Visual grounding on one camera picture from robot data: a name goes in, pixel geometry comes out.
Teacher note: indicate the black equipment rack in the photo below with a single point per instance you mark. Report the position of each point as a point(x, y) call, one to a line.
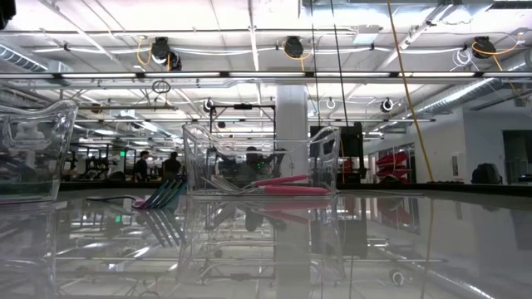
point(355, 145)

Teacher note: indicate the red bin rack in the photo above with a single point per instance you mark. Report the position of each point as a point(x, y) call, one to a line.
point(395, 160)

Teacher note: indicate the person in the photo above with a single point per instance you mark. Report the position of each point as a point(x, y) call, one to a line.
point(251, 160)
point(141, 166)
point(171, 166)

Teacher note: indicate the teal iridescent fork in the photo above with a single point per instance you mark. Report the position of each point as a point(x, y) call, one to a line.
point(166, 195)

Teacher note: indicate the black camera rig frame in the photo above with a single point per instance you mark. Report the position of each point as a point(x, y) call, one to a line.
point(243, 106)

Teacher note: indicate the clear plastic bin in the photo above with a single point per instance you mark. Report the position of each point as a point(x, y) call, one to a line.
point(62, 124)
point(199, 166)

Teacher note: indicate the black backpack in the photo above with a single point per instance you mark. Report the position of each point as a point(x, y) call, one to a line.
point(486, 174)

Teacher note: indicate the silver ventilation duct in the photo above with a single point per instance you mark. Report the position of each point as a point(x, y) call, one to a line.
point(25, 60)
point(478, 89)

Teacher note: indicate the white humanoid figure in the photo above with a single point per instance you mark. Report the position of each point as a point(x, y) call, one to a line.
point(29, 130)

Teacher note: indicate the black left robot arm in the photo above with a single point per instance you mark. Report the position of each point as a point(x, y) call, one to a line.
point(6, 12)

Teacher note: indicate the white building column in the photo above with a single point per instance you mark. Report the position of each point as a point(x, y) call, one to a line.
point(291, 108)

